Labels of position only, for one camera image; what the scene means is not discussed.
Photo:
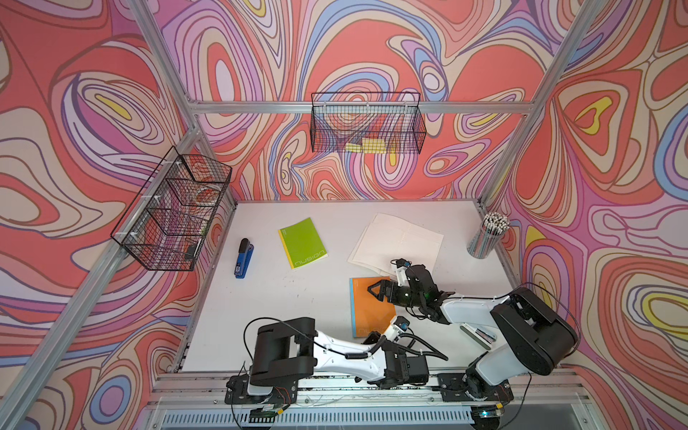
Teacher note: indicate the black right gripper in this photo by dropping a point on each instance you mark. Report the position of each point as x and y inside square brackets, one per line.
[391, 289]

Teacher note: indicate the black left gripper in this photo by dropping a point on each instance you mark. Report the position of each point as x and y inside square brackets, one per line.
[374, 340]

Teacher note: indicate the orange nusign notebook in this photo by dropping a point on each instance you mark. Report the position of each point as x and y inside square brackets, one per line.
[367, 312]

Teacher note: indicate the white lined notebook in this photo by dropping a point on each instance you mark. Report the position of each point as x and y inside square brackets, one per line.
[388, 238]

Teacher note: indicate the green nusign notebook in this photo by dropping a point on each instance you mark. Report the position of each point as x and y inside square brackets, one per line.
[302, 244]

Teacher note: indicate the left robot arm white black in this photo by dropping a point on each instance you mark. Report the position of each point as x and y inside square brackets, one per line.
[286, 352]

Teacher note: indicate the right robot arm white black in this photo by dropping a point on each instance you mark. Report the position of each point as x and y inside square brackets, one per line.
[536, 337]

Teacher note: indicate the silver grey stapler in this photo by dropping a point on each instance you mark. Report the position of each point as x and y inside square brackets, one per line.
[482, 338]

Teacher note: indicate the clear cup of pencils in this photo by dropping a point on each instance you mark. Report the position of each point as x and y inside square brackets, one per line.
[493, 227]

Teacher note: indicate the yellow sticky notes pad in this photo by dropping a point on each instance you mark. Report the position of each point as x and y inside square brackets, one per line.
[367, 146]

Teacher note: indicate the blue black stapler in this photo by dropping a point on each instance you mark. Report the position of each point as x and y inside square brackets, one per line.
[245, 252]

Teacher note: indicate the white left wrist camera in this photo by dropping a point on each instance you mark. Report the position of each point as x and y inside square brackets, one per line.
[397, 327]

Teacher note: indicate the black wire basket back wall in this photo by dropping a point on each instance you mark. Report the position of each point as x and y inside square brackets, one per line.
[340, 117]

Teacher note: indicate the black wire basket wall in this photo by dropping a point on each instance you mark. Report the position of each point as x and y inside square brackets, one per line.
[340, 117]
[165, 227]

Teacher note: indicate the black wire basket left wall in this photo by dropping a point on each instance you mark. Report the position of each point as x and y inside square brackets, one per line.
[165, 227]

